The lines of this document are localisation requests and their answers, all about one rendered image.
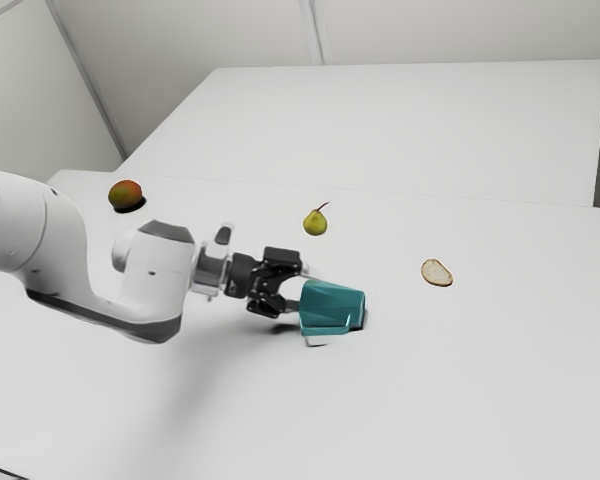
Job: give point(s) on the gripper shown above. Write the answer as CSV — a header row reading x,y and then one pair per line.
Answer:
x,y
247,276

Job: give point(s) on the teal faceted mug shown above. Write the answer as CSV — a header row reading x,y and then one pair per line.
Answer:
x,y
330,307

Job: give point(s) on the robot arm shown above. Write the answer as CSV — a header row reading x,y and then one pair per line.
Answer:
x,y
80,270

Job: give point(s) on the yellow green pear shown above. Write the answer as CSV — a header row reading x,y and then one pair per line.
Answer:
x,y
314,222

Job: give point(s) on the bread slice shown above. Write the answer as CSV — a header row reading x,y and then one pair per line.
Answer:
x,y
436,273

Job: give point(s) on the red green mango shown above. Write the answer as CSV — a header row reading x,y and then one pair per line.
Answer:
x,y
125,194

